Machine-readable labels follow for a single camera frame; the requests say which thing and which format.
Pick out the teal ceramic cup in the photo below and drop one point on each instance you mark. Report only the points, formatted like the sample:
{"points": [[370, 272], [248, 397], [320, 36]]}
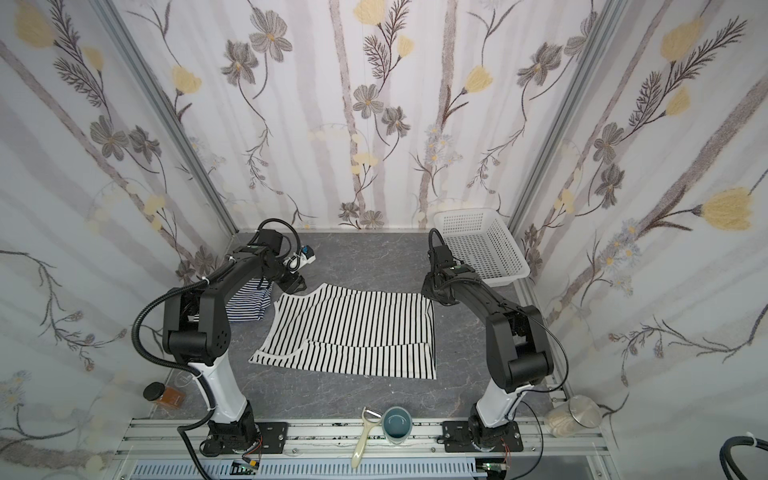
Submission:
{"points": [[397, 424]]}

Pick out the black white striped tank top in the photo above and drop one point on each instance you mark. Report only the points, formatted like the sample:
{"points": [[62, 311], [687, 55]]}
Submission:
{"points": [[346, 331]]}

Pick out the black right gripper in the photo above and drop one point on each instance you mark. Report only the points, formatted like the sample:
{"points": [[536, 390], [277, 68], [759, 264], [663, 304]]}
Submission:
{"points": [[435, 290]]}

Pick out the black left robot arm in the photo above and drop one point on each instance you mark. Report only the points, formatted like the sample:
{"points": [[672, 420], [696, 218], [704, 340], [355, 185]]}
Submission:
{"points": [[197, 332]]}

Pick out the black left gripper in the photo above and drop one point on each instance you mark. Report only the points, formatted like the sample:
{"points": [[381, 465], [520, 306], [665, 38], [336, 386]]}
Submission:
{"points": [[293, 282]]}

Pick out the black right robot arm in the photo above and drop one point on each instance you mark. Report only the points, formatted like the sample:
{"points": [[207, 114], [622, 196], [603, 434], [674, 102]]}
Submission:
{"points": [[517, 350]]}

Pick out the cream handled peeler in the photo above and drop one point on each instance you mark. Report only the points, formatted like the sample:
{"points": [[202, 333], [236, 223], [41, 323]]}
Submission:
{"points": [[370, 420]]}

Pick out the blue white striped tank top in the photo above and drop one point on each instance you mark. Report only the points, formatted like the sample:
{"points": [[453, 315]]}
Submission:
{"points": [[251, 302]]}

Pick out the aluminium mounting rail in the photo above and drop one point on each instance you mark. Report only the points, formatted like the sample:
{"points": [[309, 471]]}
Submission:
{"points": [[343, 449]]}

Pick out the white plastic laundry basket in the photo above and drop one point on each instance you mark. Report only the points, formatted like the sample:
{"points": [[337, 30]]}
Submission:
{"points": [[481, 238]]}

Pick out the amber spice jar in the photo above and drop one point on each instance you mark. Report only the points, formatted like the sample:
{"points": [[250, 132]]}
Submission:
{"points": [[163, 395]]}

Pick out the clear glass jar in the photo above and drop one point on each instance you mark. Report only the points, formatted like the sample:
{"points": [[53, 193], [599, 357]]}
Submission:
{"points": [[577, 414]]}

